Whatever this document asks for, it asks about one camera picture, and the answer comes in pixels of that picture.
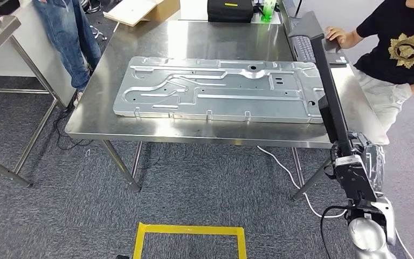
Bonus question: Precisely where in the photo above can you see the person's right hand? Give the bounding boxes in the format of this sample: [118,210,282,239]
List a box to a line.
[325,26,347,47]

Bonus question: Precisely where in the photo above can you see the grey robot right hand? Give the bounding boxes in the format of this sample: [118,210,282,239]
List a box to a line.
[348,131,387,194]

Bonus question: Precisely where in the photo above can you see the black plastic panel part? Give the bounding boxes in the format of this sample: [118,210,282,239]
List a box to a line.
[288,10,354,158]

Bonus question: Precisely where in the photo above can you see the steel workbench table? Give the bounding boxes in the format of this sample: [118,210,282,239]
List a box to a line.
[65,19,390,201]

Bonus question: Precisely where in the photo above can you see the grey laptop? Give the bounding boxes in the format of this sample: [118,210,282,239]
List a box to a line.
[278,0,349,69]

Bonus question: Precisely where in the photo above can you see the person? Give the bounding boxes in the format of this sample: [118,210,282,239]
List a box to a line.
[325,0,414,133]
[32,0,102,106]

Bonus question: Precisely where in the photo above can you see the green drink bottle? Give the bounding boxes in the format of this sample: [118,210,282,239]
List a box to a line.
[260,0,277,23]

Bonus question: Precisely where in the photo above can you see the black zip case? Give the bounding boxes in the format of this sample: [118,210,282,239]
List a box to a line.
[206,0,254,23]

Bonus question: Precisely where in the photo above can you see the large stamped metal panel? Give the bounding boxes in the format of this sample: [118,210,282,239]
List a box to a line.
[112,56,327,125]

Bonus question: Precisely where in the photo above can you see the open cardboard box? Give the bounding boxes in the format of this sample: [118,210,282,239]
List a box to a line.
[103,0,181,28]

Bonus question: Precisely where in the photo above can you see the chrome round stand base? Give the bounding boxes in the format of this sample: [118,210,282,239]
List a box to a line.
[80,0,102,14]

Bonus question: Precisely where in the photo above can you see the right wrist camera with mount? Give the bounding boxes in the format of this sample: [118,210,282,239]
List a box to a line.
[334,155,378,203]

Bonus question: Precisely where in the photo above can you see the white cable bundle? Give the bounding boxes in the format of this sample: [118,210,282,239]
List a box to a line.
[89,25,108,42]

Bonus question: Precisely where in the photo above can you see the black floor cables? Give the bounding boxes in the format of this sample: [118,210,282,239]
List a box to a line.
[52,100,93,151]

